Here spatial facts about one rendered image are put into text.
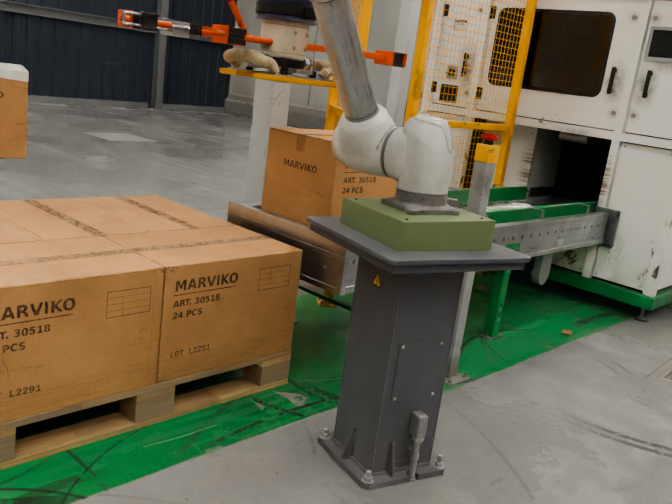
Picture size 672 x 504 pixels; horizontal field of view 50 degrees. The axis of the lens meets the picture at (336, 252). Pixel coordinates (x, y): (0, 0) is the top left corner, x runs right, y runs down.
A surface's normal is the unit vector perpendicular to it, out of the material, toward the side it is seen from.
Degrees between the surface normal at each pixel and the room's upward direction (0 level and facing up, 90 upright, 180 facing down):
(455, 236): 90
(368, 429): 90
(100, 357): 90
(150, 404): 90
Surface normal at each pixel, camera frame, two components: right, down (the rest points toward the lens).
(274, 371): 0.72, 0.26
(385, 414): 0.49, 0.27
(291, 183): -0.70, 0.09
